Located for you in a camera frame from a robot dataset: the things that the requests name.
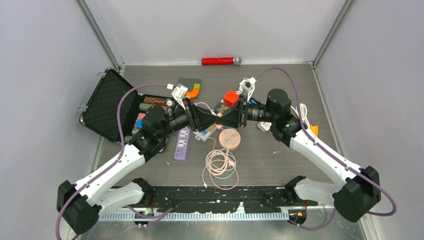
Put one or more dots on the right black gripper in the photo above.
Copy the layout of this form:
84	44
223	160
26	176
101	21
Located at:
233	118

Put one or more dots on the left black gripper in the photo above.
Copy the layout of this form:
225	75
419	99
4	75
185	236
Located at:
201	118

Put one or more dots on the white multicolour power strip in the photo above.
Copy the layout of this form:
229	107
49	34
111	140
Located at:
208	132

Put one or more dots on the dark green cube adapter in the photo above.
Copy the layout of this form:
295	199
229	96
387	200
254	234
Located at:
221	108

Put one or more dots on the red cube socket adapter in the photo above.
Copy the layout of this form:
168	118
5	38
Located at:
230	98

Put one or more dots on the blue adapter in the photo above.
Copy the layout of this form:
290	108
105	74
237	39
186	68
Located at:
253	101

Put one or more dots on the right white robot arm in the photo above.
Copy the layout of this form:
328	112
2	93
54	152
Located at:
354	190

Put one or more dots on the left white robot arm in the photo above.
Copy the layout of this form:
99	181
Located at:
79	203

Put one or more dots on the pink round power socket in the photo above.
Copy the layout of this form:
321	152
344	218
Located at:
229	139

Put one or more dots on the orange curved lego piece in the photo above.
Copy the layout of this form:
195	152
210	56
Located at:
194	93

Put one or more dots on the white USB power strip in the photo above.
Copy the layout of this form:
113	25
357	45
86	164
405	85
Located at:
264	126

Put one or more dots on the purple power strip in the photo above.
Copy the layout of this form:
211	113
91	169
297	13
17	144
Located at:
181	148

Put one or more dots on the grey lego baseplate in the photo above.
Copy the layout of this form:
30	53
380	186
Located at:
189	82

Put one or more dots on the red glitter microphone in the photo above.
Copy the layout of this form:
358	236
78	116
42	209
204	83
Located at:
221	61

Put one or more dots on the orange small object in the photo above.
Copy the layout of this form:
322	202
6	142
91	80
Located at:
315	129

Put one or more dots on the black poker chip case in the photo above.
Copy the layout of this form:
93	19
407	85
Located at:
100	113

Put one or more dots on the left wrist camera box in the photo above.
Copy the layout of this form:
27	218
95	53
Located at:
179	93

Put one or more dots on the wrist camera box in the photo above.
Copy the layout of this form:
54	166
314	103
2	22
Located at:
248	86
179	93

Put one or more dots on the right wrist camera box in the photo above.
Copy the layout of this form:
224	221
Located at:
248	86

